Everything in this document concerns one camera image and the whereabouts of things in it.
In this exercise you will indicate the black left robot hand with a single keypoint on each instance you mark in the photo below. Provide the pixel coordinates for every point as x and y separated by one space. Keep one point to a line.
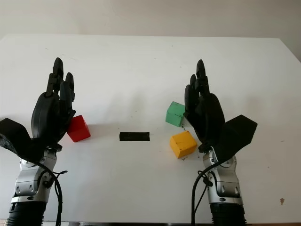
47 117

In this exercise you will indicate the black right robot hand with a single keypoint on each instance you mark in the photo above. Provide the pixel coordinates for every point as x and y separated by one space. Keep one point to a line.
209 117

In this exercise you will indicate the green wooden block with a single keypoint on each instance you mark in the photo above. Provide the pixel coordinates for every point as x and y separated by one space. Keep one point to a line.
175 113

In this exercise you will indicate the red wooden block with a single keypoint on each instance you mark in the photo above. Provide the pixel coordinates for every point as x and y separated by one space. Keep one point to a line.
80 129

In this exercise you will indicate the yellow wooden block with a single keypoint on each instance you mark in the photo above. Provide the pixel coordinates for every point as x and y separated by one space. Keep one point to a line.
183 143

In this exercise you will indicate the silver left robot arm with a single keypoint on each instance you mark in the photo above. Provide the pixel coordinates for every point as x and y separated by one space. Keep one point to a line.
30 179

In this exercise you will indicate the black tape mark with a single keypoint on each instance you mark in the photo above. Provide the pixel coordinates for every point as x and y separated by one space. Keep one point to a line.
134 136

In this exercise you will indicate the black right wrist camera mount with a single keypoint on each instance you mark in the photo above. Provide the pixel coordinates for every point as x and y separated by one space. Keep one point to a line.
237 134

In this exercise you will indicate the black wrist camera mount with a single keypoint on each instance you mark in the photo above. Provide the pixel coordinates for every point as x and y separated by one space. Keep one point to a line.
237 134
16 136

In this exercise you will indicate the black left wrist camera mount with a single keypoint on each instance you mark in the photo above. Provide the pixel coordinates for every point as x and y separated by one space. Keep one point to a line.
16 136

